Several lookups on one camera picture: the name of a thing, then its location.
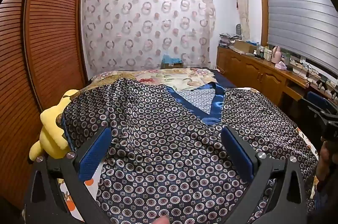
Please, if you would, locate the grey window blind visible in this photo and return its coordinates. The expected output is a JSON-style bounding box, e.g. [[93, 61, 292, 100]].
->
[[257, 0, 338, 69]]

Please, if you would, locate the stack of folded clothes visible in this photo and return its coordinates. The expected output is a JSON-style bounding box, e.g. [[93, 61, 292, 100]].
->
[[219, 33, 242, 47]]

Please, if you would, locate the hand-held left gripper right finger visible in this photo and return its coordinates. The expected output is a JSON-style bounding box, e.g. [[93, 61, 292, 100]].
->
[[222, 126, 308, 224]]

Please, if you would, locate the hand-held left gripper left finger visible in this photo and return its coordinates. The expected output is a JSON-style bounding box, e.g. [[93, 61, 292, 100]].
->
[[24, 126, 113, 224]]

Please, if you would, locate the navy circle-patterned satin top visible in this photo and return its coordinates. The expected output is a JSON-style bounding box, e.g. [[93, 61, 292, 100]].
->
[[62, 79, 319, 224]]

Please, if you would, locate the ring-patterned sheer curtain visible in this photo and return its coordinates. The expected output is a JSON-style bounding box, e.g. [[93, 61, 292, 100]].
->
[[81, 0, 216, 77]]

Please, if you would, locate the wooden louvered wardrobe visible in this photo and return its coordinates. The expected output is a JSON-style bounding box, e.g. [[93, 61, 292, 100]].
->
[[0, 0, 86, 211]]

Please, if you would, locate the open cardboard box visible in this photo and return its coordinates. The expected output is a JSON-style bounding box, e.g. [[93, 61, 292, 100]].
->
[[234, 40, 258, 54]]

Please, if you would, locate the white power strip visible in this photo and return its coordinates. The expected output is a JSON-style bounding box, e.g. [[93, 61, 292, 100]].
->
[[289, 60, 317, 79]]

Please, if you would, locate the dark blue mattress sheet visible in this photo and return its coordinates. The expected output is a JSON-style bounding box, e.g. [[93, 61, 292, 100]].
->
[[210, 69, 237, 88]]

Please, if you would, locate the mustard patterned folded cloth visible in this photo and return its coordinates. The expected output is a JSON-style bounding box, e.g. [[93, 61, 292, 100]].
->
[[91, 72, 138, 87]]

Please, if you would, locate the floral blanket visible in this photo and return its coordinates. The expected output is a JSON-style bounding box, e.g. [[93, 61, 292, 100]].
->
[[91, 68, 219, 92]]

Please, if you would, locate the yellow plush toy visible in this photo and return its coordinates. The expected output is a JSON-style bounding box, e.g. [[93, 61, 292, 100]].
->
[[29, 89, 80, 161]]

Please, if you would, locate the person's right forearm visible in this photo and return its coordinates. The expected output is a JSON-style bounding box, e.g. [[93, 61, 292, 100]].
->
[[315, 145, 338, 194]]

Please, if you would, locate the long wooden cabinet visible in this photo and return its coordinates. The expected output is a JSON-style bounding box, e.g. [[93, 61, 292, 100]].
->
[[217, 45, 338, 108]]

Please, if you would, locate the cream window curtain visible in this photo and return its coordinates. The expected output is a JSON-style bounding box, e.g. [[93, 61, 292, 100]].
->
[[234, 0, 251, 41]]

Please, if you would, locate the row of bottles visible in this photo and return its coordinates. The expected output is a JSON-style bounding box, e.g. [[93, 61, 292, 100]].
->
[[253, 46, 274, 59]]

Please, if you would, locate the pink kettle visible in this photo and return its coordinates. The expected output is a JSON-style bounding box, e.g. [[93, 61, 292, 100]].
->
[[272, 46, 282, 63]]

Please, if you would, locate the blue item on box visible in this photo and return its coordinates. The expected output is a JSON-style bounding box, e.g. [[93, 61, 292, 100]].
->
[[161, 54, 184, 69]]

